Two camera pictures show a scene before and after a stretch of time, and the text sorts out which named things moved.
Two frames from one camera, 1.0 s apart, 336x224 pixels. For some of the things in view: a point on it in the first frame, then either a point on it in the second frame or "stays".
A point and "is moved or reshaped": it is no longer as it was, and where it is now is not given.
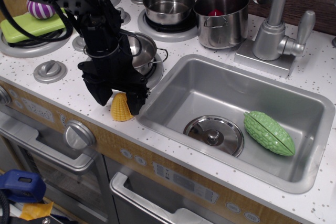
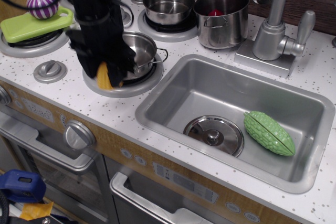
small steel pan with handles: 144,51 stays
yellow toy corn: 120,108 is moved or reshaped
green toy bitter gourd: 267,132 stays
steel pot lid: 218,132 stays
